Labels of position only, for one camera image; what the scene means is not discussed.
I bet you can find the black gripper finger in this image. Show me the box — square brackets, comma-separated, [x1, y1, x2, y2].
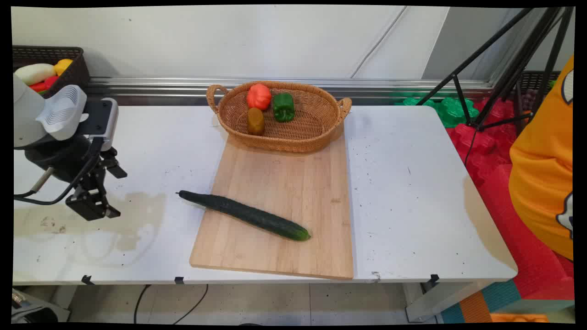
[66, 170, 122, 221]
[98, 147, 128, 180]

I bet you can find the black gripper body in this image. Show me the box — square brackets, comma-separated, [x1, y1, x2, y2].
[25, 135, 109, 189]

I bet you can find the long dark green cucumber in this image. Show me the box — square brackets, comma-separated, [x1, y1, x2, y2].
[177, 190, 312, 242]

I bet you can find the red toy vegetable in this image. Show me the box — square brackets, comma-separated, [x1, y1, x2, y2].
[28, 76, 59, 93]

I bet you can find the dark brown woven storage basket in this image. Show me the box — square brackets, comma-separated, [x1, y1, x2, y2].
[13, 45, 90, 99]

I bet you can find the white toy vegetable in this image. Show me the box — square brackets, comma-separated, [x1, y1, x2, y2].
[14, 63, 56, 86]

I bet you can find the grey equipment box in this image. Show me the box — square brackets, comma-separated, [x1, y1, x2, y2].
[11, 289, 70, 324]

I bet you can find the orange toy bell pepper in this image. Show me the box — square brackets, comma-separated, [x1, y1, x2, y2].
[246, 83, 272, 111]

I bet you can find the wooden cutting board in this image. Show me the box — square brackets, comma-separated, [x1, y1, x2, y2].
[189, 132, 354, 281]

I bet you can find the green toy bell pepper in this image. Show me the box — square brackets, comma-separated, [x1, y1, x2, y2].
[273, 93, 296, 122]

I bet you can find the green foam floor mat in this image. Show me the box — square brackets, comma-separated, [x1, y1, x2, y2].
[395, 96, 480, 128]

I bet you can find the white table leg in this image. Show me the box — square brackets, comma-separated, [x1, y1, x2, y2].
[404, 280, 491, 323]

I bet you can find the teal orange striped mat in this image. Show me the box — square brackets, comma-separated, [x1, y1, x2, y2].
[440, 280, 575, 324]

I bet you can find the red foam floor mat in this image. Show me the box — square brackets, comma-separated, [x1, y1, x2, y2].
[447, 97, 575, 301]

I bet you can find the person in orange shirt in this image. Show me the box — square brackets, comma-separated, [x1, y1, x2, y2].
[509, 55, 575, 262]

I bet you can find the dark plastic crate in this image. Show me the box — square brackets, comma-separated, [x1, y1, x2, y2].
[517, 71, 562, 110]

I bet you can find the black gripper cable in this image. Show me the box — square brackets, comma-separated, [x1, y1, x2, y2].
[13, 137, 104, 206]

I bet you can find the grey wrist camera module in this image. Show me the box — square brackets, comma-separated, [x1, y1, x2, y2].
[76, 98, 119, 152]

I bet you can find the silver metal wall rail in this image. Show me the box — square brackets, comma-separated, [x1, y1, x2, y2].
[87, 77, 497, 106]

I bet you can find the black floor cable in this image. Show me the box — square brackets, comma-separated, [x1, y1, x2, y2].
[172, 284, 209, 325]
[133, 284, 152, 325]

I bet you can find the oval wicker basket with handles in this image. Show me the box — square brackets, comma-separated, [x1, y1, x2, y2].
[206, 81, 353, 154]

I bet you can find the thin black tripod cable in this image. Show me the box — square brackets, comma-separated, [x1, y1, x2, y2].
[463, 124, 480, 166]

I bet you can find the black camera tripod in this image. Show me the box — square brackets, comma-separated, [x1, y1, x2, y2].
[415, 7, 575, 133]

